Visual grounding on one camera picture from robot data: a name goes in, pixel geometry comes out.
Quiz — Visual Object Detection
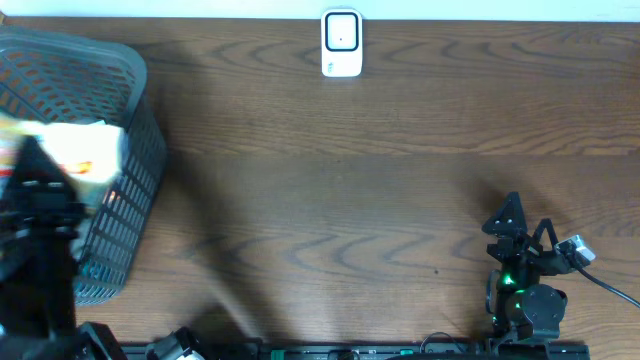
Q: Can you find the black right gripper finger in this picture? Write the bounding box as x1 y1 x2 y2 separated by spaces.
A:
531 218 558 250
481 192 528 238

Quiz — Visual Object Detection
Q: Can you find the yellow snack chip bag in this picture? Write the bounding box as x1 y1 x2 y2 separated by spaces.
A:
1 114 128 208

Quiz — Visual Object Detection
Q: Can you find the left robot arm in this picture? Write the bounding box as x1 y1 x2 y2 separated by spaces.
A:
1 136 126 360

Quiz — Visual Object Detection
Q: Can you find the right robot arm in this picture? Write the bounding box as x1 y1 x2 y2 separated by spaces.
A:
482 192 569 354

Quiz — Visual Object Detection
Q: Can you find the white barcode scanner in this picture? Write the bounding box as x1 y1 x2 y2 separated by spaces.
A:
321 8 363 78

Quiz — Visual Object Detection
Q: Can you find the grey plastic shopping basket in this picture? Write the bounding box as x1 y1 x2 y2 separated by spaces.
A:
1 26 167 305

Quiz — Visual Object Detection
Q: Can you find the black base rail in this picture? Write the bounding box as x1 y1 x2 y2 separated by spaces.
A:
119 341 591 360

